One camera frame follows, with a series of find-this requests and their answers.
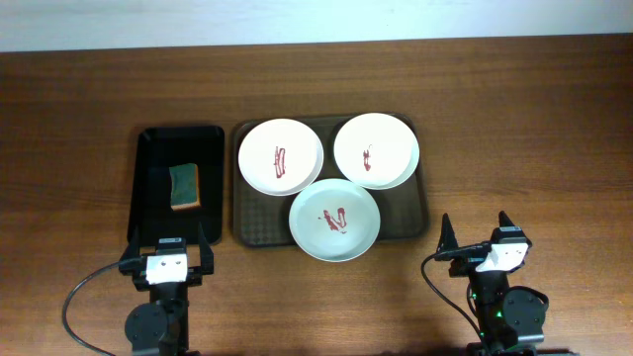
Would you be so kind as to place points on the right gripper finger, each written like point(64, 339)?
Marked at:
point(447, 240)
point(504, 220)

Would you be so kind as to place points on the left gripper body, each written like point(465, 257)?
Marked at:
point(196, 270)

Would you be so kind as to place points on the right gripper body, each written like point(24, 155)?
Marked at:
point(462, 252)

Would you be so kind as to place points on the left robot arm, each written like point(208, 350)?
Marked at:
point(160, 327)

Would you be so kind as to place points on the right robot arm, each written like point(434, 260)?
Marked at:
point(509, 319)

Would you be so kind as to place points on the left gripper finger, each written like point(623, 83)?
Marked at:
point(132, 251)
point(206, 252)

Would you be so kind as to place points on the black plastic tray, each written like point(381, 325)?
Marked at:
point(158, 150)

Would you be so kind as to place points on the green and orange sponge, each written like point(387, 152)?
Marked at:
point(185, 187)

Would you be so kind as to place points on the white plate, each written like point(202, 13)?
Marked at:
point(376, 151)
point(280, 157)

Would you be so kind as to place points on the pale green plate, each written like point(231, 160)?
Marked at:
point(334, 220)

